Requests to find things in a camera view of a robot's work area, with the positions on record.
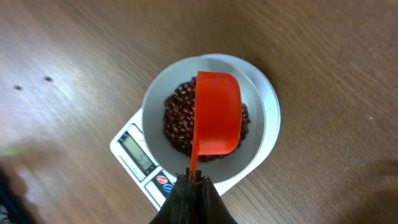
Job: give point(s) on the white round bowl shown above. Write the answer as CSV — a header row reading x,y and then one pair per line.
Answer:
x,y
153,109

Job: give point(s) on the spilled red bean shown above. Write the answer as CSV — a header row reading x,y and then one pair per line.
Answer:
x,y
17,87
48,79

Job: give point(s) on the orange measuring scoop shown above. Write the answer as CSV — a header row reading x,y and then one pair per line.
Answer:
x,y
217,122

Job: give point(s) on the white digital kitchen scale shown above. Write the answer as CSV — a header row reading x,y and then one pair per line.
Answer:
x,y
130,148

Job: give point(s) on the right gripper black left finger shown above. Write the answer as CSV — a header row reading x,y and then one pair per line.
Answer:
x,y
177,209

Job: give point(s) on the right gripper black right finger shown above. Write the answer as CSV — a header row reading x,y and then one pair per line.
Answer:
x,y
210,208

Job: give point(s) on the red beans in bowl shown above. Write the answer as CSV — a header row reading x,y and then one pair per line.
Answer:
x,y
179,120

